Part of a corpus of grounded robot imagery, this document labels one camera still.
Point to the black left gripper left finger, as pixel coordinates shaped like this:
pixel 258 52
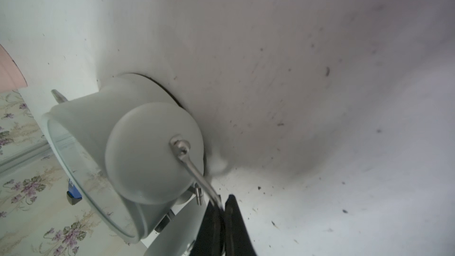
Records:
pixel 210 238

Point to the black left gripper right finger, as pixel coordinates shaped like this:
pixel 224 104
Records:
pixel 237 239

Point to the blue stapler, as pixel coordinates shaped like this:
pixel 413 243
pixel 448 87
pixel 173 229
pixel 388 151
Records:
pixel 73 195

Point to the pink pen holder cup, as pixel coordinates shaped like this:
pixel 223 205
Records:
pixel 11 77

